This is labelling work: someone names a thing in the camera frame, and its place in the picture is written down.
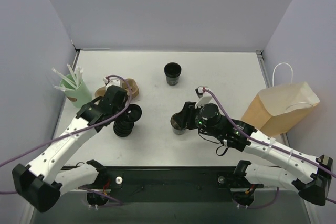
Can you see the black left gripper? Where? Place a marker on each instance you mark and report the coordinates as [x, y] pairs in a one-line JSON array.
[[122, 114]]

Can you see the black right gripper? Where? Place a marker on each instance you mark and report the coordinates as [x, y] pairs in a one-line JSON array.
[[189, 115]]

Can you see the dark paper coffee cup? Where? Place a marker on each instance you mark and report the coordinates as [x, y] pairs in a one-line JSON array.
[[175, 126]]

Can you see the black plastic cup lid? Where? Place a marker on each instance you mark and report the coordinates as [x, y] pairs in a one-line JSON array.
[[133, 113]]

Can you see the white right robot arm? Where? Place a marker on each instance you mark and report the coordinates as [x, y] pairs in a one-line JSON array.
[[309, 176]]

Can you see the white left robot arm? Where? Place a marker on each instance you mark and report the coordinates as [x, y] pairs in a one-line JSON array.
[[41, 181]]

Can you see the brown paper takeout bag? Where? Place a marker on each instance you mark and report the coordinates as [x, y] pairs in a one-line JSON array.
[[277, 109]]

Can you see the stack of black cup lids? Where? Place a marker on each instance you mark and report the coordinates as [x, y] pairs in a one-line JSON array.
[[123, 127]]

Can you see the green straw holder cup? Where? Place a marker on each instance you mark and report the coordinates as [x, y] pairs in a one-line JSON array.
[[79, 96]]

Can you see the white wrapped straw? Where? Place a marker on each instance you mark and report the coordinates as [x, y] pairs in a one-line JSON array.
[[78, 73], [64, 78], [59, 88], [72, 74]]

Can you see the stack of dark paper cups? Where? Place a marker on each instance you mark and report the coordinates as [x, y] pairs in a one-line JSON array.
[[172, 72]]

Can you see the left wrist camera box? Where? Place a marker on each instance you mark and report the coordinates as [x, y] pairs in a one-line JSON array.
[[112, 81]]

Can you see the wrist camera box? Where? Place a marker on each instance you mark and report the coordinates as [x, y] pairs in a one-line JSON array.
[[112, 81], [203, 96]]

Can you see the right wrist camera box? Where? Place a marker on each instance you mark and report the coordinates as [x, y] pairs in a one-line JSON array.
[[203, 96]]

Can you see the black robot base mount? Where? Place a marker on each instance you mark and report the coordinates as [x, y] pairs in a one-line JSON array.
[[176, 184]]

